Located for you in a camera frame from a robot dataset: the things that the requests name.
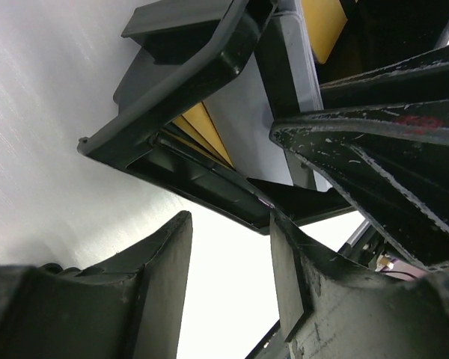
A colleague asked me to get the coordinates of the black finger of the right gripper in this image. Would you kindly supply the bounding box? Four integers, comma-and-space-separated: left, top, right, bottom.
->
320, 45, 449, 108
270, 99, 449, 269

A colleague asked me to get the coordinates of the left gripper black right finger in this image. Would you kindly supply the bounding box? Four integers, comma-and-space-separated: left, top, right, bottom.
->
269, 212, 449, 358

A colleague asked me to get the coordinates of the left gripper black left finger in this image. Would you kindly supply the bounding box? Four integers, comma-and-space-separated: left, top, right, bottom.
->
0, 211, 193, 358

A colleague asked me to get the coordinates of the grey blue card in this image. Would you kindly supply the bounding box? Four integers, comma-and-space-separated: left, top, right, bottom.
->
114, 1, 323, 185

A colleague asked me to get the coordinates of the black plastic card tray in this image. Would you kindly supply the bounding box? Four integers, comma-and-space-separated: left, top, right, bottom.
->
78, 1, 449, 234

